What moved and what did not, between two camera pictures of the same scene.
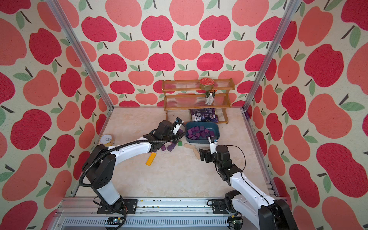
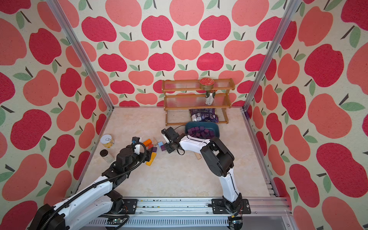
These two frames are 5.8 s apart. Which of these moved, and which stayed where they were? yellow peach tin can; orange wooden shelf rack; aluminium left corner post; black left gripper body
Moved: black left gripper body
Stayed: yellow peach tin can; aluminium left corner post; orange wooden shelf rack
